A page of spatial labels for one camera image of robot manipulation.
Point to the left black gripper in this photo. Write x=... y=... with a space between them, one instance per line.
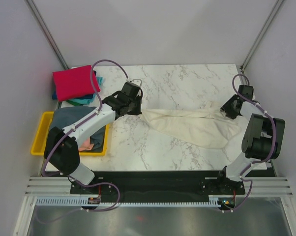
x=137 y=111

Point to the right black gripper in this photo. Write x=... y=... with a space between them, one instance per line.
x=225 y=107

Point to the cream white t shirt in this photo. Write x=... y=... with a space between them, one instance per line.
x=207 y=127

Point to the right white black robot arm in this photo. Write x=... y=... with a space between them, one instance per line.
x=261 y=142

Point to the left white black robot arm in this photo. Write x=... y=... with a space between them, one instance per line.
x=62 y=146

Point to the folded turquoise t shirt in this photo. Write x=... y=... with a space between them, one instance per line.
x=87 y=99

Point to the folded green t shirt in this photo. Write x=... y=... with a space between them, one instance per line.
x=73 y=103

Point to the folded magenta t shirt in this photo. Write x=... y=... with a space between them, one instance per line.
x=73 y=83

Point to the pink t shirt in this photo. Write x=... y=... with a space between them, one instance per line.
x=87 y=145

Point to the grey blue t shirt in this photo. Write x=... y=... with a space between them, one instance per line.
x=68 y=115

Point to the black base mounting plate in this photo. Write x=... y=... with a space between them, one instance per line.
x=152 y=185

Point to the yellow plastic tray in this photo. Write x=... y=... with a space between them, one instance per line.
x=40 y=138

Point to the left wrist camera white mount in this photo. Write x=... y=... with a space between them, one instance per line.
x=138 y=82

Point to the right aluminium frame post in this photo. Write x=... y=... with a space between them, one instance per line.
x=266 y=26

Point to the aluminium frame post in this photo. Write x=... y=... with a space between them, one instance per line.
x=266 y=26
x=44 y=28

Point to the aluminium extrusion rail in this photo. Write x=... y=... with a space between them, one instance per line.
x=60 y=186

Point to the left aluminium frame post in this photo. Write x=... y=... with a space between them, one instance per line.
x=44 y=28

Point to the white slotted cable duct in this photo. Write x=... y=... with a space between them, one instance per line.
x=95 y=201

